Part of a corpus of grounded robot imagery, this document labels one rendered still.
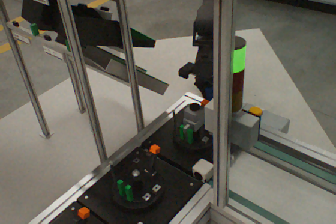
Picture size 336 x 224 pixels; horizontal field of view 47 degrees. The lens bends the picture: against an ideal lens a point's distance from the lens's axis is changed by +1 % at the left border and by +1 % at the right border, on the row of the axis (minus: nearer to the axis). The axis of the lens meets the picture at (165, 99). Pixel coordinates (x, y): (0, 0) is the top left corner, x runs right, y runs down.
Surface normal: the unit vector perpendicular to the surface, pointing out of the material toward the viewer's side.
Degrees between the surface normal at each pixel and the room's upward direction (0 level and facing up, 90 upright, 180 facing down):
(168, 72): 0
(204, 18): 26
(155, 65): 0
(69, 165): 0
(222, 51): 90
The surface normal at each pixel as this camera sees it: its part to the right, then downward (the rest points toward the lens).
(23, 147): -0.07, -0.79
